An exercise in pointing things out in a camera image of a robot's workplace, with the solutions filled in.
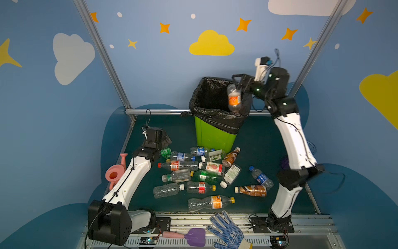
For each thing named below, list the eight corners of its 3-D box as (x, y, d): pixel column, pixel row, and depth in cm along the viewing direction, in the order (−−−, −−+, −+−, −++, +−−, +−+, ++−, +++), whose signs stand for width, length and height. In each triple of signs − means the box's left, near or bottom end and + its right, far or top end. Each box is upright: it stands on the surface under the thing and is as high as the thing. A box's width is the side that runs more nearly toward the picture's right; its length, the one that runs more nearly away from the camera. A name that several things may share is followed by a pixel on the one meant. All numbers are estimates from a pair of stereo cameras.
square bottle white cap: (218, 185, 88) (218, 183, 86) (230, 164, 97) (231, 162, 95) (229, 192, 85) (230, 190, 84) (241, 170, 94) (242, 168, 92)
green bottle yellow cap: (189, 178, 90) (189, 175, 87) (192, 169, 93) (192, 166, 91) (219, 186, 87) (220, 184, 84) (221, 176, 91) (222, 174, 88)
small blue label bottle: (268, 191, 86) (271, 189, 83) (246, 171, 94) (248, 168, 91) (273, 186, 88) (276, 183, 85) (251, 166, 96) (253, 163, 93)
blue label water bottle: (169, 160, 96) (169, 157, 94) (172, 152, 99) (171, 150, 97) (195, 163, 95) (195, 161, 93) (196, 156, 98) (196, 154, 96)
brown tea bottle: (235, 197, 84) (237, 194, 80) (234, 187, 87) (235, 184, 84) (265, 197, 84) (268, 194, 80) (263, 187, 87) (265, 184, 84)
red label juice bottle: (197, 169, 93) (197, 168, 91) (200, 160, 97) (200, 158, 95) (222, 176, 90) (222, 174, 89) (223, 165, 95) (224, 164, 93)
